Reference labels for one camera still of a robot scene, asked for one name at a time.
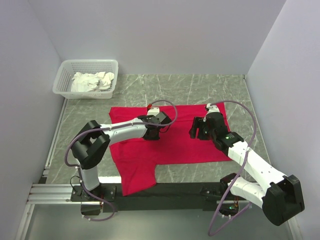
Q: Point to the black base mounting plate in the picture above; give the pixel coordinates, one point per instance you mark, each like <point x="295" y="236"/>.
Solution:
<point x="164" y="196"/>

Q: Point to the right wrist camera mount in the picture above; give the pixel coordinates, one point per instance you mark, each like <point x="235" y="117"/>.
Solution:
<point x="212" y="108"/>

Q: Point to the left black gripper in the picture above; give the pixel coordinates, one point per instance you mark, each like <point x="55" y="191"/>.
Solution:
<point x="156" y="138"/>

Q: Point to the white t shirt in basket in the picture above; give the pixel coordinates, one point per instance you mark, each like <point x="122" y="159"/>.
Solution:
<point x="91" y="82"/>

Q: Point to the white plastic laundry basket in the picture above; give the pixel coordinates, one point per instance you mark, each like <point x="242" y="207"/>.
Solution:
<point x="66" y="71"/>

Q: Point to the red t shirt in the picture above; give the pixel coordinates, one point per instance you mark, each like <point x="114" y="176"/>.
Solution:
<point x="136" y="159"/>

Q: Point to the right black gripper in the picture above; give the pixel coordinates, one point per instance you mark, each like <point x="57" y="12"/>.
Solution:
<point x="198" y="122"/>

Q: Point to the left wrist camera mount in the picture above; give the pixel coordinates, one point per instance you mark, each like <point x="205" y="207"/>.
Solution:
<point x="152" y="110"/>

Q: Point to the aluminium frame rail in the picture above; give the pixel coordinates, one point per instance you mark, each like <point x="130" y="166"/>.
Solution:
<point x="49" y="194"/>

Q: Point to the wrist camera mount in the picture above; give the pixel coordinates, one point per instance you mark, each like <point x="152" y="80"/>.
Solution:
<point x="152" y="110"/>
<point x="212" y="108"/>

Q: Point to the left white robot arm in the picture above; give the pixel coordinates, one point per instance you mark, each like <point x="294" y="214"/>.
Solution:
<point x="87" y="149"/>

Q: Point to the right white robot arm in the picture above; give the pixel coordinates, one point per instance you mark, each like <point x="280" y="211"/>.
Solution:
<point x="279" y="196"/>

